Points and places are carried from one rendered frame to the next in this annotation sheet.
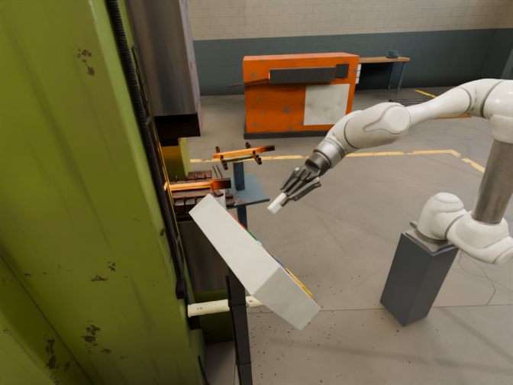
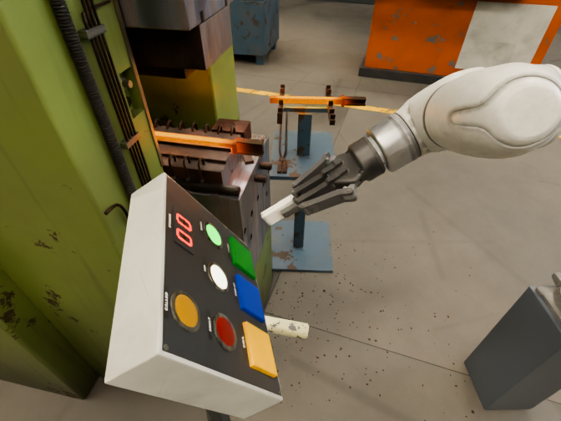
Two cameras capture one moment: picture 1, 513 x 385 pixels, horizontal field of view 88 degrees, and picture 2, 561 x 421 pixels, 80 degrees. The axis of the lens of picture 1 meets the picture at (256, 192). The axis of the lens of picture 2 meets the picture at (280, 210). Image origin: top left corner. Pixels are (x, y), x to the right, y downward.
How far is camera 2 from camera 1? 0.34 m
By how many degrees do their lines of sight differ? 19
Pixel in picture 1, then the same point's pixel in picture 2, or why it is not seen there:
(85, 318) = (41, 281)
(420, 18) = not seen: outside the picture
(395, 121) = (518, 114)
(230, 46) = not seen: outside the picture
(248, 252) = (142, 301)
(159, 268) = (111, 254)
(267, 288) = (138, 377)
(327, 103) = (505, 37)
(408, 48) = not seen: outside the picture
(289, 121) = (433, 58)
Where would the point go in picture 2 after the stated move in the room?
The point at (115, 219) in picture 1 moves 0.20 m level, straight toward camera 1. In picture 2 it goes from (40, 180) to (7, 256)
